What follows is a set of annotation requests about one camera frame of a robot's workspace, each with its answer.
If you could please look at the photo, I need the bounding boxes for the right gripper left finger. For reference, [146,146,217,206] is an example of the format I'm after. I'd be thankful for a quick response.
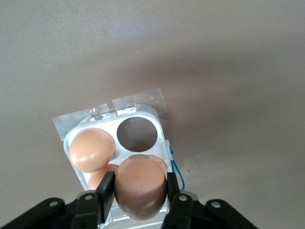
[0,171,115,229]

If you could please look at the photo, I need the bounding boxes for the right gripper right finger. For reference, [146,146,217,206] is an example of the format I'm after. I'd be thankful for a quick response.
[162,172,258,229]

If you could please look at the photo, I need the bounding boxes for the brown egg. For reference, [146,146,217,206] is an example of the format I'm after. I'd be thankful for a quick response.
[69,128,116,173]
[146,154,168,174]
[87,164,120,191]
[114,154,167,221]

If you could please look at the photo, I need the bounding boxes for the clear plastic egg box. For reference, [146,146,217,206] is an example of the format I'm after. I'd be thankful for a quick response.
[62,104,198,226]

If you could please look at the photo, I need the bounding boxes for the clear adhesive tape strip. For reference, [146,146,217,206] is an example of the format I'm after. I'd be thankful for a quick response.
[52,104,111,141]
[112,87,169,115]

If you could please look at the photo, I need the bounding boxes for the brown table cover sheet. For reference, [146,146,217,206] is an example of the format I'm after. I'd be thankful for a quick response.
[0,0,305,229]

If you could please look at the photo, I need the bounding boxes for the thin blue cord loop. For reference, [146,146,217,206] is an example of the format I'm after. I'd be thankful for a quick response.
[169,146,187,191]

